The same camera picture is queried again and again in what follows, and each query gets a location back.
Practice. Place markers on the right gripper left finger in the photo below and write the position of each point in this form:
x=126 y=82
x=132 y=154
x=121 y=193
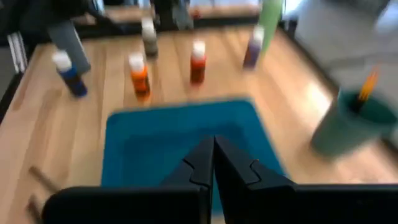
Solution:
x=140 y=205

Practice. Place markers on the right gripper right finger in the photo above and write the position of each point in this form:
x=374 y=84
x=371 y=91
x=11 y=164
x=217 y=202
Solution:
x=280 y=205

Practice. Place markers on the dark green cup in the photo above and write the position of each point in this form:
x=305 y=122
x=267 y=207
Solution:
x=342 y=133

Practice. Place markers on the small orange paint bottle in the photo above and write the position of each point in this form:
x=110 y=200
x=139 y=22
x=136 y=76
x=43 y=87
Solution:
x=140 y=79

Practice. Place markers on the large green paint bottle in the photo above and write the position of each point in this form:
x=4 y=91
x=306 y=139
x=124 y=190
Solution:
x=270 y=18

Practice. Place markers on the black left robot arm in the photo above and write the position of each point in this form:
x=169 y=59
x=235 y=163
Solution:
x=31 y=15

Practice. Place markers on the small blue paint bottle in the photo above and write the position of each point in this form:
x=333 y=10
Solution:
x=74 y=82

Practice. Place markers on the small red paint bottle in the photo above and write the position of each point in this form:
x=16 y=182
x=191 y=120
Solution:
x=197 y=68

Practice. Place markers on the small purple paint bottle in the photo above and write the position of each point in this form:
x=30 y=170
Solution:
x=252 y=54

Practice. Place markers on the small grey paint bottle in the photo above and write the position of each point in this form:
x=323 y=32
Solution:
x=150 y=43

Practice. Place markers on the blue plastic bin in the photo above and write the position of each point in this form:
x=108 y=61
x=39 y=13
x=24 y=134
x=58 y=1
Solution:
x=174 y=130

